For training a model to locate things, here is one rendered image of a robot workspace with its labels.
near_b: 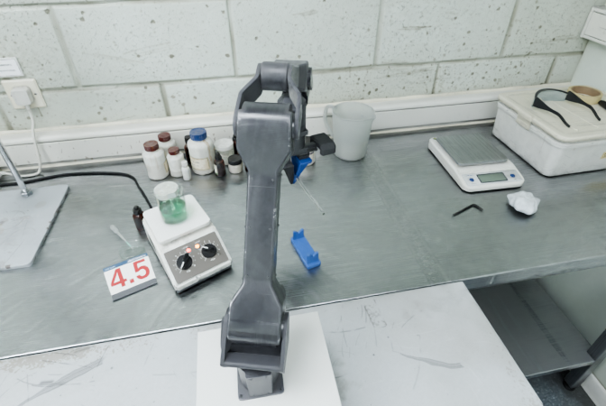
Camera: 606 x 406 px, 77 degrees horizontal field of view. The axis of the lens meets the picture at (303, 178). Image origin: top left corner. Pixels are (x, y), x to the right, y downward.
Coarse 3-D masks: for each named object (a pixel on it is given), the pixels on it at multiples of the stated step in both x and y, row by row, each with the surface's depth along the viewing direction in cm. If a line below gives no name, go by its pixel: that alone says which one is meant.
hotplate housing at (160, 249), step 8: (144, 224) 87; (192, 232) 84; (200, 232) 84; (208, 232) 84; (216, 232) 85; (152, 240) 83; (176, 240) 82; (184, 240) 82; (192, 240) 82; (160, 248) 80; (168, 248) 80; (224, 248) 84; (160, 256) 81; (168, 264) 79; (224, 264) 82; (168, 272) 78; (208, 272) 81; (216, 272) 83; (192, 280) 79; (200, 280) 81; (176, 288) 78; (184, 288) 79
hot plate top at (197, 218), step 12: (192, 204) 89; (144, 216) 86; (156, 216) 86; (192, 216) 86; (204, 216) 86; (156, 228) 82; (168, 228) 82; (180, 228) 82; (192, 228) 82; (156, 240) 80; (168, 240) 80
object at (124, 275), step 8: (128, 264) 81; (136, 264) 82; (144, 264) 82; (112, 272) 80; (120, 272) 80; (128, 272) 81; (136, 272) 81; (144, 272) 82; (112, 280) 79; (120, 280) 80; (128, 280) 80; (136, 280) 81; (112, 288) 79; (120, 288) 79
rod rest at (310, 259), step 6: (294, 234) 89; (300, 234) 90; (294, 240) 90; (300, 240) 90; (306, 240) 90; (294, 246) 90; (300, 246) 89; (306, 246) 89; (300, 252) 87; (306, 252) 87; (312, 252) 87; (306, 258) 86; (312, 258) 84; (318, 258) 86; (306, 264) 84; (312, 264) 84; (318, 264) 85
